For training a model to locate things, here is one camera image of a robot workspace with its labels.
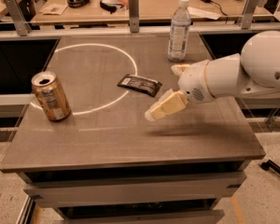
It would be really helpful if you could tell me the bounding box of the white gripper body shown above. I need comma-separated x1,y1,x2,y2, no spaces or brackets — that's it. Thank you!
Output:
178,60,215,104

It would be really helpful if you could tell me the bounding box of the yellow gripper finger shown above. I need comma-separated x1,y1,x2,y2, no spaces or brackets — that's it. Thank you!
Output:
171,64,190,77
145,89,189,121

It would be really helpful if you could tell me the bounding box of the black rxbar chocolate wrapper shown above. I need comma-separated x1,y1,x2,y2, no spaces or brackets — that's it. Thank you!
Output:
118,74,162,97

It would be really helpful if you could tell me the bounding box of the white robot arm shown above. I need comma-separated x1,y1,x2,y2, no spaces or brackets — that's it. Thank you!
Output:
145,31,280,121

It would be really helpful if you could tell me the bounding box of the clear plastic water bottle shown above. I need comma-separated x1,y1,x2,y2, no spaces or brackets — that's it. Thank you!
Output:
167,0,191,62

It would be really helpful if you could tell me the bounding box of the white paper sheet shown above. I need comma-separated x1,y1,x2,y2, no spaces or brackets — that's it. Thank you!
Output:
188,7,220,21

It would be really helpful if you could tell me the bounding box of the upper cabinet drawer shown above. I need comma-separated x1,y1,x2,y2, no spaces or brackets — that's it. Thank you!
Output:
24,172,246,207

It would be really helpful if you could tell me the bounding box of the black chair leg caster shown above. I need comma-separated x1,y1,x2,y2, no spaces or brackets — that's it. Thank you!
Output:
260,160,280,175

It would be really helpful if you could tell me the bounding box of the gold soda can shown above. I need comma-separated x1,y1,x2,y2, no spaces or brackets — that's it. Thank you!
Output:
31,71,71,121

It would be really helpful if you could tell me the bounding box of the grey metal bracket middle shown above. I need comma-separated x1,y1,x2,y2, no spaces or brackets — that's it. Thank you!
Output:
129,0,139,33

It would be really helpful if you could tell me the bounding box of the grey metal bracket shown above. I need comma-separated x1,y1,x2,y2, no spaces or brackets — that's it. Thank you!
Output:
3,0,31,36
238,0,259,29
129,0,139,33

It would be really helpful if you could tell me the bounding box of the grey metal bracket right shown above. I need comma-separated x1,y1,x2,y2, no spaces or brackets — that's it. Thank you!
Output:
238,0,259,29

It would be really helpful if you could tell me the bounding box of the grey metal bracket left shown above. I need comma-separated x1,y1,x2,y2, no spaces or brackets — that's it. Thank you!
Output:
3,0,31,36

